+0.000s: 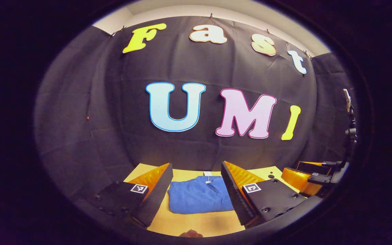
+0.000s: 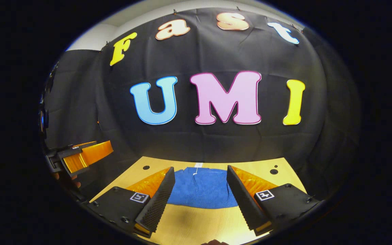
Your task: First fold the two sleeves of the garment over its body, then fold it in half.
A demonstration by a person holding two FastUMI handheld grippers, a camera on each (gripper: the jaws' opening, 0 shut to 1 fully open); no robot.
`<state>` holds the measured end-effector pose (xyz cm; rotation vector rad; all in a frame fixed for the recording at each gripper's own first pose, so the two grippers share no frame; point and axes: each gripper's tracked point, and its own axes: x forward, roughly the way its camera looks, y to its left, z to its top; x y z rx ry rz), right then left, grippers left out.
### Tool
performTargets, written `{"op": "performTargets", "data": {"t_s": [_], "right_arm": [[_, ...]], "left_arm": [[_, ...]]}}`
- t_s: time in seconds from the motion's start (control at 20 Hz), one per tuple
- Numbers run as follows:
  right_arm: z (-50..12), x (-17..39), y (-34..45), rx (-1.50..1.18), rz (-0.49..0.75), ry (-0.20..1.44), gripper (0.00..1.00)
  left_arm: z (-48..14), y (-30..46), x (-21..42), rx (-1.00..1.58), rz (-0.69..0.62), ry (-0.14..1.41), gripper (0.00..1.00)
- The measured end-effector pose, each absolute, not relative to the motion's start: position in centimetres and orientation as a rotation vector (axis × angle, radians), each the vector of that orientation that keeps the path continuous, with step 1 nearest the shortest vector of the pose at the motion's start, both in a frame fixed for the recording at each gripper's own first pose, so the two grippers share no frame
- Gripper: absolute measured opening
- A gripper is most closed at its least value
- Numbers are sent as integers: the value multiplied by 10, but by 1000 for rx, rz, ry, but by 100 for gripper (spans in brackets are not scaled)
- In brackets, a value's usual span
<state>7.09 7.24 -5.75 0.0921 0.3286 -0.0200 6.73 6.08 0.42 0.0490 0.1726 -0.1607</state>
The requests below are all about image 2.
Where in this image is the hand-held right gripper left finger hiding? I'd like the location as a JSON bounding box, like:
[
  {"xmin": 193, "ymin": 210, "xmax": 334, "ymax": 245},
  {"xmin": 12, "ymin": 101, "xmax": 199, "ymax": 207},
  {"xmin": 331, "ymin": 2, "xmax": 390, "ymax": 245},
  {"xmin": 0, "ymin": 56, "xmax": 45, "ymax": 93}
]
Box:
[{"xmin": 87, "ymin": 166, "xmax": 176, "ymax": 239}]

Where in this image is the black backdrop cloth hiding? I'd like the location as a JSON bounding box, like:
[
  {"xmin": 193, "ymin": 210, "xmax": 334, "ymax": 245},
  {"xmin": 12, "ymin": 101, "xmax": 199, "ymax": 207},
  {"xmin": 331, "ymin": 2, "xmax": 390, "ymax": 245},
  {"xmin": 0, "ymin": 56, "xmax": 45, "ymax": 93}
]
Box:
[{"xmin": 39, "ymin": 7, "xmax": 361, "ymax": 205}]

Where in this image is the blue corduroy jacket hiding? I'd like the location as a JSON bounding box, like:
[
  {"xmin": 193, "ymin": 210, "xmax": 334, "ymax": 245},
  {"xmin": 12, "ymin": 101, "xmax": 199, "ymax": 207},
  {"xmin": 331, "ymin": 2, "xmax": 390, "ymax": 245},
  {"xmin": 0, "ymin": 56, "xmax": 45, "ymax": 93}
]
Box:
[{"xmin": 167, "ymin": 167, "xmax": 239, "ymax": 209}]

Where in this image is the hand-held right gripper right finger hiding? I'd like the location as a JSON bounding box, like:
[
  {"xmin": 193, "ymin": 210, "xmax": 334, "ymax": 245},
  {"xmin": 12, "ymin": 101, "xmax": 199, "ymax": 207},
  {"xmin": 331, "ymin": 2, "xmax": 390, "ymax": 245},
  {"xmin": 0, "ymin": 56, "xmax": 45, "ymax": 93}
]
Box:
[{"xmin": 227, "ymin": 165, "xmax": 321, "ymax": 236}]

